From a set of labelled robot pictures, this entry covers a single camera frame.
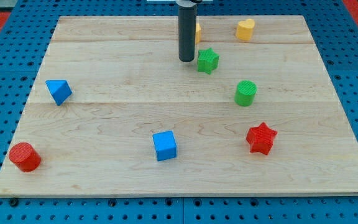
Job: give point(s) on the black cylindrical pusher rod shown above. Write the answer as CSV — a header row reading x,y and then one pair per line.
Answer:
x,y
186,30

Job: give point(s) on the yellow heart block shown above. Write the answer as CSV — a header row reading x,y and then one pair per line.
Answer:
x,y
245,29

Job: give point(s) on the yellow hexagon block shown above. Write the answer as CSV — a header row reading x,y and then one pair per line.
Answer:
x,y
197,33

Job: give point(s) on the green star block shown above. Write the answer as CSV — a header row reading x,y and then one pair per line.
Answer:
x,y
207,60

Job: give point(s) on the green cylinder block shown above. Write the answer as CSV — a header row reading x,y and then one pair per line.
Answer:
x,y
245,93

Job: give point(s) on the light wooden board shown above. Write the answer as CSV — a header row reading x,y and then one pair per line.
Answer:
x,y
128,83

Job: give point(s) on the blue cube block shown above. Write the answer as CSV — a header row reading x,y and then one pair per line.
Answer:
x,y
165,145

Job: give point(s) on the red star block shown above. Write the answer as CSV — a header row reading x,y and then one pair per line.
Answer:
x,y
261,138

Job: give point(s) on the blue triangle block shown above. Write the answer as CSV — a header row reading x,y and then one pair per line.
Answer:
x,y
59,90

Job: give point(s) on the red cylinder block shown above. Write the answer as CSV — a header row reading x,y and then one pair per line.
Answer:
x,y
24,157

